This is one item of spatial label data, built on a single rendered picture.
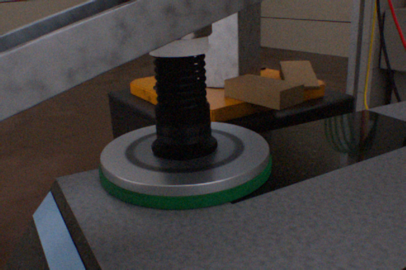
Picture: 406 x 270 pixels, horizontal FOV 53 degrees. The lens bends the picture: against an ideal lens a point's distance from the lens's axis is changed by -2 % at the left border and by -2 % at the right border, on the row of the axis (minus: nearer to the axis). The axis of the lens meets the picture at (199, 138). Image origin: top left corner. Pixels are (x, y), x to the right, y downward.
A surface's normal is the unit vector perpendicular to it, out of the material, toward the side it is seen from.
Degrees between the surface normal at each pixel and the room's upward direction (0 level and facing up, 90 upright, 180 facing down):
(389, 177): 0
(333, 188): 0
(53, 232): 46
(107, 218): 0
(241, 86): 90
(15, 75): 90
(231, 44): 90
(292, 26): 90
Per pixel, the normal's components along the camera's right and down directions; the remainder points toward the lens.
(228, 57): -0.46, 0.33
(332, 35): -0.79, 0.25
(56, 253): -0.66, -0.51
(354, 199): -0.04, -0.93
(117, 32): 0.58, 0.27
